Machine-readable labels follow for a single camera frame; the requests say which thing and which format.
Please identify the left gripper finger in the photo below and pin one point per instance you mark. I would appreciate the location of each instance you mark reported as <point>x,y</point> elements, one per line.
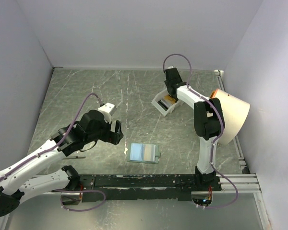
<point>118,134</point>
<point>113,138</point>

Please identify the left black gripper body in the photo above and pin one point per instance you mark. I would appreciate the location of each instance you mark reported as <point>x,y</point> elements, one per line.
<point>103,131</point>

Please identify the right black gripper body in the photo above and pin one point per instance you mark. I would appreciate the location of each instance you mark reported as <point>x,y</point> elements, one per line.
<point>166,82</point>

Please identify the green card holder wallet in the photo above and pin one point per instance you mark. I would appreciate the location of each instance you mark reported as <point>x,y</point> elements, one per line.
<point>136,152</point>

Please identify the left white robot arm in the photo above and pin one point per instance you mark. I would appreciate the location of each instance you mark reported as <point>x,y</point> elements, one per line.
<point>20,182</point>

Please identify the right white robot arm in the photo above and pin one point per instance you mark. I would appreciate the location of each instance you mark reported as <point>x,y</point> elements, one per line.
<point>208,123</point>

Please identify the gold card in tray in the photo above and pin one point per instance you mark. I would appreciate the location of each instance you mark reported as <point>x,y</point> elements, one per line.
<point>169,100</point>

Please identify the black card in tray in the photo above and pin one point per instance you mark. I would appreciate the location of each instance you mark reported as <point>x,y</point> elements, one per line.
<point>163,105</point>

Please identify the white card tray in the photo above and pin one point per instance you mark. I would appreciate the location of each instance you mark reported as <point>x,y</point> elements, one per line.
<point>159,96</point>

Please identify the small metal rod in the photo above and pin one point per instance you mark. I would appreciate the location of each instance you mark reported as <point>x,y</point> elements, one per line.
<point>74,157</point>

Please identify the beige cylindrical drum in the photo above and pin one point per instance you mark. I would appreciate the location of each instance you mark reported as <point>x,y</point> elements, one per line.
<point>235,112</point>

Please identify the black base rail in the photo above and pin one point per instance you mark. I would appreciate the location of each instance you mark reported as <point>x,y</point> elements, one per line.
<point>108,187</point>

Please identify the aluminium extrusion frame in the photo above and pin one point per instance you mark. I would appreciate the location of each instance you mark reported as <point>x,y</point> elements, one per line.
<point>235,207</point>

